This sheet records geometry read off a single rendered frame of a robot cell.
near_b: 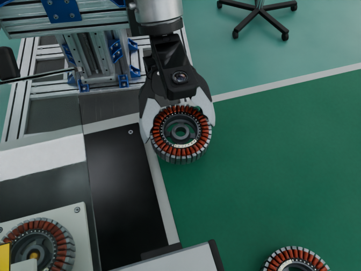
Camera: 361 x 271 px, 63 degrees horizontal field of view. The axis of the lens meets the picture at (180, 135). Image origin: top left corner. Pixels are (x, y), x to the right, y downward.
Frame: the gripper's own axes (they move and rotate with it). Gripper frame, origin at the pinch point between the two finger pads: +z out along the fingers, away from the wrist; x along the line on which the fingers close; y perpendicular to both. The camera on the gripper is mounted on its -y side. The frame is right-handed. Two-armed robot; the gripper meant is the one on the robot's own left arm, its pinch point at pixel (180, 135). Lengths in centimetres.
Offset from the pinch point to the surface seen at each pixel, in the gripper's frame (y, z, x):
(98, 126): 11.9, 0.1, 15.2
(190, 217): -9.0, 11.8, 1.9
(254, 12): 138, 6, -82
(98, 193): -3.0, 6.0, 16.9
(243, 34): 133, 17, -72
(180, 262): -36.9, -14.3, 7.1
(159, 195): -4.2, 9.2, 6.3
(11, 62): -12.5, -21.0, 18.7
